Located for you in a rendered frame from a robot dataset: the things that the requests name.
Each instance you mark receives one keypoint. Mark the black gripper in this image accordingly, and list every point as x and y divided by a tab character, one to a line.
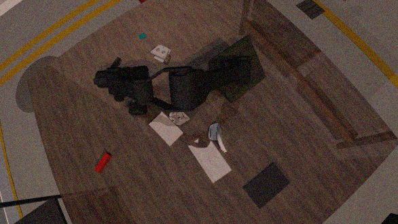
134	108

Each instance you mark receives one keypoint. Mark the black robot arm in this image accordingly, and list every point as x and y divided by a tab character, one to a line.
189	87

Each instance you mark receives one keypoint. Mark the red rectangular block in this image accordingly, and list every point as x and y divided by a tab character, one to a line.
103	162

